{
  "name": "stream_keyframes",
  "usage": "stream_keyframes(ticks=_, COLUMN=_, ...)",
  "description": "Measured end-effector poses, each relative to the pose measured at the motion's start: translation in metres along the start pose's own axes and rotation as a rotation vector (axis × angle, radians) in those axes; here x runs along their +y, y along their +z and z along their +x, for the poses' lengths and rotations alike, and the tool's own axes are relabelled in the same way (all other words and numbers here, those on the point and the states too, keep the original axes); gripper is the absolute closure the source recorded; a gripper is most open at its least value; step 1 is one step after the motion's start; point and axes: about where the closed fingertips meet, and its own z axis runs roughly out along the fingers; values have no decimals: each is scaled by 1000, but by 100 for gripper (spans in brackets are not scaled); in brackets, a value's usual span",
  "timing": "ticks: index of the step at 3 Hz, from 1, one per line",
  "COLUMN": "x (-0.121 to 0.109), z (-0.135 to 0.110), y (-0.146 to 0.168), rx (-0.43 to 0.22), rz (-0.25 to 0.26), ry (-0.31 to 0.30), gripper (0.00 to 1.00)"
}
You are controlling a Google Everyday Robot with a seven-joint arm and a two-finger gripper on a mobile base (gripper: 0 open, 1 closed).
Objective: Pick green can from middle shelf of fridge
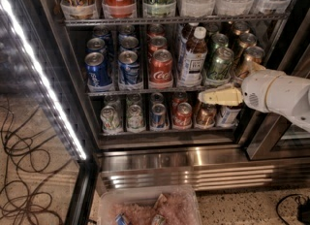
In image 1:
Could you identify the bottom front gold can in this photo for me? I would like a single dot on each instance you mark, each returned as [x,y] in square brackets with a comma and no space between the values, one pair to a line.
[206,115]

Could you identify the white-green can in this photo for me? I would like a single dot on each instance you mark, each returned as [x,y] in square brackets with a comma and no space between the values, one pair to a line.
[135,117]
[111,120]

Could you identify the middle wire shelf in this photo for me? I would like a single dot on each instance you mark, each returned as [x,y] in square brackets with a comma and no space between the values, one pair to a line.
[147,91]

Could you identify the gold soda can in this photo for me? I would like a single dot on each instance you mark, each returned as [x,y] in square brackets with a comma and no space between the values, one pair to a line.
[251,55]
[238,28]
[244,41]

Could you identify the diet pepsi can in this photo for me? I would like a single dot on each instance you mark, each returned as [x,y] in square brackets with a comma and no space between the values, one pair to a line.
[126,30]
[130,43]
[129,67]

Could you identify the bottom front white-green can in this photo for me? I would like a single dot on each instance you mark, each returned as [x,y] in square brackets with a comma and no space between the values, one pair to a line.
[111,120]

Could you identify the front gold soda can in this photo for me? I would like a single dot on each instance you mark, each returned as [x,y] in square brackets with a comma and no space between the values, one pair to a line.
[251,55]

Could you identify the upper wire shelf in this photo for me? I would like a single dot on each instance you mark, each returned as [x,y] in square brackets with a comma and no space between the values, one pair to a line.
[169,20]

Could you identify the glass fridge door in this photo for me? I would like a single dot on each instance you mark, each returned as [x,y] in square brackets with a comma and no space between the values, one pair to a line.
[47,175]

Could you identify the green soda can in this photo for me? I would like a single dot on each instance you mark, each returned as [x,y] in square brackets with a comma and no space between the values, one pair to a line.
[220,63]
[216,41]

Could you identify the bottom tea bottle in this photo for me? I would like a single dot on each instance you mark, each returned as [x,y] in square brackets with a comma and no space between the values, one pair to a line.
[226,116]

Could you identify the wire shelf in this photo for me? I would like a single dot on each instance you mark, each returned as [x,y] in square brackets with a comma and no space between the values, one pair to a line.
[147,91]
[169,20]

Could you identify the rear brown tea bottle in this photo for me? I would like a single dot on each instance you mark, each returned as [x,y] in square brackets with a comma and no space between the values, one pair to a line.
[186,33]

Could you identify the front diet pepsi can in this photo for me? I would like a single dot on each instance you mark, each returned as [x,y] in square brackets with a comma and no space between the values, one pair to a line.
[129,67]

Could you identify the front red cola can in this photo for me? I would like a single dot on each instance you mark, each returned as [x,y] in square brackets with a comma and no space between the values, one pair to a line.
[161,66]

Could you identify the clear plastic bin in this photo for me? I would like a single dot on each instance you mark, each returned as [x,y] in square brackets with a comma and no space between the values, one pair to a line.
[177,203]

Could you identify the bottom front red can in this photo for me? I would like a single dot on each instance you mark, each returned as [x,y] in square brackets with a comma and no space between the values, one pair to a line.
[183,115]

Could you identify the front brown tea bottle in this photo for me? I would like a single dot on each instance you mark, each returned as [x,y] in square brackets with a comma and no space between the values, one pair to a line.
[194,56]

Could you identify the bottom front blue can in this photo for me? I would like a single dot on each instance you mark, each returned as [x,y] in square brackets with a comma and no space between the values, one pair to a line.
[158,116]

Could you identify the front blue pepsi can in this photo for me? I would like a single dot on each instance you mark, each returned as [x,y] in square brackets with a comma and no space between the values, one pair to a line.
[97,69]

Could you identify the brown tea bottle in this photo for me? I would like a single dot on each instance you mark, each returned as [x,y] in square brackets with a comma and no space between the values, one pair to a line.
[186,33]
[194,56]

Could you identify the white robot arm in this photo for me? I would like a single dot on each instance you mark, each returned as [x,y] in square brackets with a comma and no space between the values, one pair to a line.
[289,96]

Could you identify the blue pepsi can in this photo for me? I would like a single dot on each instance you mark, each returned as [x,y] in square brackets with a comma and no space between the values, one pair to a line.
[97,69]
[96,45]
[103,33]

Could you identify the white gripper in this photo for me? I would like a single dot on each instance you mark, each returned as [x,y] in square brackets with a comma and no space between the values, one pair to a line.
[257,89]

